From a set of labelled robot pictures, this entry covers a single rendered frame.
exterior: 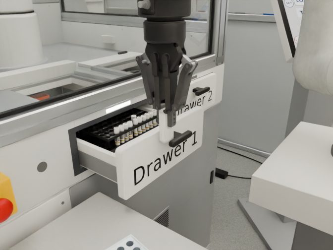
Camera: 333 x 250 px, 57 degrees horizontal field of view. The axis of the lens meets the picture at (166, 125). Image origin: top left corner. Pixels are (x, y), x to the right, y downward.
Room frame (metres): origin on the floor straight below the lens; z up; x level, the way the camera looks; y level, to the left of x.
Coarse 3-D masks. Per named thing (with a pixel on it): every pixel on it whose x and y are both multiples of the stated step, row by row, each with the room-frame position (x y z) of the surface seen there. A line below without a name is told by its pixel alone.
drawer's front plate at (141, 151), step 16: (192, 112) 0.67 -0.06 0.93; (176, 128) 0.62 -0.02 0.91; (192, 128) 0.67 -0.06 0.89; (128, 144) 0.51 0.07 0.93; (144, 144) 0.53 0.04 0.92; (160, 144) 0.57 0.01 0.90; (128, 160) 0.49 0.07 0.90; (144, 160) 0.53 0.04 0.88; (176, 160) 0.62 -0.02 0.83; (128, 176) 0.49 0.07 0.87; (144, 176) 0.53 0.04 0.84; (128, 192) 0.49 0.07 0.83
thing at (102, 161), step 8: (80, 144) 0.58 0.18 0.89; (88, 144) 0.57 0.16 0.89; (80, 152) 0.58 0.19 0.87; (88, 152) 0.57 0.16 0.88; (96, 152) 0.55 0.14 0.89; (104, 152) 0.54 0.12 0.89; (112, 152) 0.54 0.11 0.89; (80, 160) 0.58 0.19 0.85; (88, 160) 0.56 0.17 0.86; (96, 160) 0.55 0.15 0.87; (104, 160) 0.54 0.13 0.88; (112, 160) 0.52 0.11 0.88; (88, 168) 0.57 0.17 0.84; (96, 168) 0.55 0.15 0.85; (104, 168) 0.53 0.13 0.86; (112, 168) 0.52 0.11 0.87; (104, 176) 0.54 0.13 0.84; (112, 176) 0.52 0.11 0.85
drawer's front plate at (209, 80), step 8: (200, 80) 0.95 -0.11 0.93; (208, 80) 1.00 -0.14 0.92; (216, 80) 1.04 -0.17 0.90; (192, 88) 0.92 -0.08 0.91; (192, 96) 0.92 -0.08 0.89; (200, 96) 0.96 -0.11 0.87; (208, 96) 1.00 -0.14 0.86; (200, 104) 0.96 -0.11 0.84; (208, 104) 1.00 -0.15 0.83; (176, 112) 0.85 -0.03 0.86
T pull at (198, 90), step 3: (198, 87) 0.93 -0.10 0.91; (207, 87) 0.93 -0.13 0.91; (195, 90) 0.91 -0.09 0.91; (198, 90) 0.89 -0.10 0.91; (201, 90) 0.89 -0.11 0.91; (204, 90) 0.90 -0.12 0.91; (207, 90) 0.92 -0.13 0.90; (195, 93) 0.88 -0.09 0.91; (198, 93) 0.88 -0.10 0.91; (201, 93) 0.89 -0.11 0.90
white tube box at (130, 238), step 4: (128, 236) 0.41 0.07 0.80; (132, 236) 0.41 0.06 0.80; (120, 240) 0.40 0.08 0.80; (124, 240) 0.40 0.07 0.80; (128, 240) 0.40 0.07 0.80; (132, 240) 0.40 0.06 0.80; (136, 240) 0.40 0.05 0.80; (116, 244) 0.39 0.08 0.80; (120, 244) 0.39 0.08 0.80; (124, 244) 0.39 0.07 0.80; (128, 244) 0.40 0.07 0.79; (132, 244) 0.40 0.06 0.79; (136, 244) 0.39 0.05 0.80; (140, 244) 0.39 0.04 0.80; (108, 248) 0.38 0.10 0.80; (112, 248) 0.39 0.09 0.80; (116, 248) 0.39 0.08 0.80; (120, 248) 0.39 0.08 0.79; (124, 248) 0.39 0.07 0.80; (128, 248) 0.39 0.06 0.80; (132, 248) 0.39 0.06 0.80; (136, 248) 0.39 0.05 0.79; (140, 248) 0.39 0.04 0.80; (144, 248) 0.38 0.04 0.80
